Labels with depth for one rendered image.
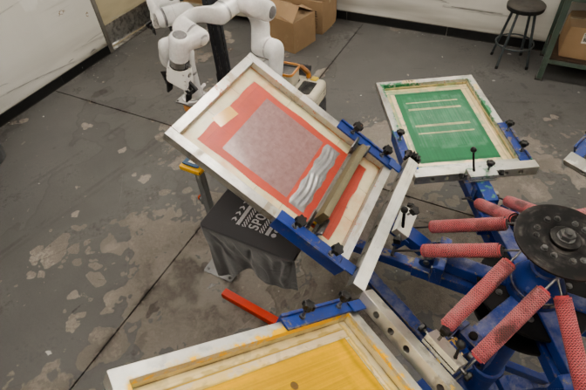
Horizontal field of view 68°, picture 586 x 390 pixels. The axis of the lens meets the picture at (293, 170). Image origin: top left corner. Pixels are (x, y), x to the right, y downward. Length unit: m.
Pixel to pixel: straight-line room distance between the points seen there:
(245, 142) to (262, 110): 0.19
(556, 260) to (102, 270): 2.70
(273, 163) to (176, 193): 1.98
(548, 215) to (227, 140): 1.14
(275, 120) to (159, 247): 1.74
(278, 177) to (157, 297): 1.61
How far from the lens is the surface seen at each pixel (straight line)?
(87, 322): 3.12
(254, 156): 1.65
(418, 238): 1.77
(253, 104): 1.79
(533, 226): 1.63
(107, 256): 3.37
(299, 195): 1.64
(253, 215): 2.01
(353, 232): 1.66
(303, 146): 1.77
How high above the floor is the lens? 2.47
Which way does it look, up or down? 44 degrees down
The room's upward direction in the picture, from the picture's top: 5 degrees counter-clockwise
